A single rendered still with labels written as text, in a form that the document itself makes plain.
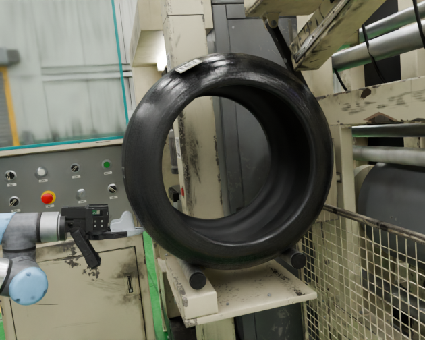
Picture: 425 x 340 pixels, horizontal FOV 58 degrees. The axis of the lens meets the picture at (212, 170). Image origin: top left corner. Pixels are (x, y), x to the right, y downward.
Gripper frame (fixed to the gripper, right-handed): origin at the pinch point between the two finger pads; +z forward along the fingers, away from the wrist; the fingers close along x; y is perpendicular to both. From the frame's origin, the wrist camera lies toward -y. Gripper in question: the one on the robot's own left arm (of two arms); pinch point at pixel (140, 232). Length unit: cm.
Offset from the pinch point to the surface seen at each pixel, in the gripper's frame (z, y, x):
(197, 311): 13.6, -18.2, -10.9
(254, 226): 37.6, -2.7, 13.5
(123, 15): 10, 329, 899
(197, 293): 13.8, -14.0, -9.5
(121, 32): 7, 286, 898
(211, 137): 25.4, 25.8, 26.0
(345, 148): 74, 23, 21
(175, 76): 7.2, 40.1, -9.4
